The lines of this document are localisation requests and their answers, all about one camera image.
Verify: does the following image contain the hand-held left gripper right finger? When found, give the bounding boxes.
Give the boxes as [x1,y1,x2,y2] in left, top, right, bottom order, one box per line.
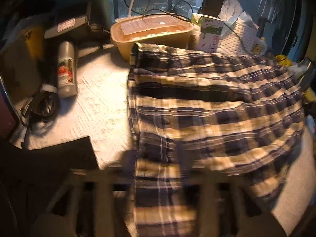
[176,141,284,237]

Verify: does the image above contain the yellow lidded container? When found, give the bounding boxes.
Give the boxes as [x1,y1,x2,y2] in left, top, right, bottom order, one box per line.
[110,14,195,62]

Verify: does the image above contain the green white milk carton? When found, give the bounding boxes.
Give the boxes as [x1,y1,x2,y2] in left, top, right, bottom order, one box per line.
[191,13,224,53]

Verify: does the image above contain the coiled black cable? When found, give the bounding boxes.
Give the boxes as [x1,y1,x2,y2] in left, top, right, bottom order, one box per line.
[21,85,60,126]

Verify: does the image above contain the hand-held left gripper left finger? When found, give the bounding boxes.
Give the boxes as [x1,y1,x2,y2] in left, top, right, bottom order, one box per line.
[44,150,137,237]

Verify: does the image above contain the plaid pants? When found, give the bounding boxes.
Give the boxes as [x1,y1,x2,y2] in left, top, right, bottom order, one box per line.
[126,42,305,237]

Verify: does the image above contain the dark device with label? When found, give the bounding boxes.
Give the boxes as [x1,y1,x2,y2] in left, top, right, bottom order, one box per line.
[44,16,88,39]

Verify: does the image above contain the black charging cable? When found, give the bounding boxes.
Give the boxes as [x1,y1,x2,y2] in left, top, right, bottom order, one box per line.
[124,0,195,22]

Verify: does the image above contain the grey spray can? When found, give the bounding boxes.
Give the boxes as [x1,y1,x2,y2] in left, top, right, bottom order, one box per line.
[57,41,78,98]

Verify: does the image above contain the yellow plastic bag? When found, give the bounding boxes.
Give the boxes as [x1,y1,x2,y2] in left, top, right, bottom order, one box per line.
[275,54,294,66]

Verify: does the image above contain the cardboard box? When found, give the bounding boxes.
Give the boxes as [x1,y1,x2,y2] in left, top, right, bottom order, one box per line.
[18,25,45,60]

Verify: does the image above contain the white perforated basket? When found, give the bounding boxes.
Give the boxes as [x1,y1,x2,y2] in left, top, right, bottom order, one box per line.
[217,12,260,56]

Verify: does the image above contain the white mug yellow bear print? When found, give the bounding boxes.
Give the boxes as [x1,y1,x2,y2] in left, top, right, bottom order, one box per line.
[249,39,267,56]

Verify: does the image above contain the white textured tablecloth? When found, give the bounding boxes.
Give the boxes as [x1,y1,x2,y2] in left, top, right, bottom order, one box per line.
[15,43,316,237]

